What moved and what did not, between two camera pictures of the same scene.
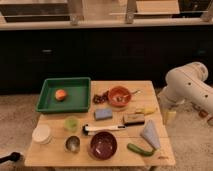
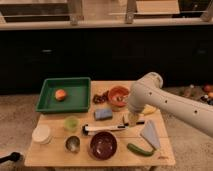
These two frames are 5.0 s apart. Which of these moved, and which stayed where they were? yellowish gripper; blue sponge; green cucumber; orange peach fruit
Moved: yellowish gripper
Stayed: blue sponge; green cucumber; orange peach fruit
